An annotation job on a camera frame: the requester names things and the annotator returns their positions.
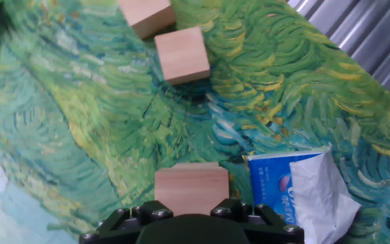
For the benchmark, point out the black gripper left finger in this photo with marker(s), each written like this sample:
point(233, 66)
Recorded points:
point(120, 227)

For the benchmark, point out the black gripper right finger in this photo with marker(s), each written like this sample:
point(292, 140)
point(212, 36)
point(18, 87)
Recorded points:
point(269, 230)

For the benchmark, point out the wooden cube block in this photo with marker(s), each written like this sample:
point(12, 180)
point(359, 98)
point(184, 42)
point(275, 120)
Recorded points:
point(183, 54)
point(146, 13)
point(191, 189)

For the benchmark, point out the blue tissue pack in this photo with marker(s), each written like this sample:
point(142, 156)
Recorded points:
point(273, 183)

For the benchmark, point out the green blue painting print cloth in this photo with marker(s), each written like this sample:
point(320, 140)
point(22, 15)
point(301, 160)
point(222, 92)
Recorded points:
point(113, 118)

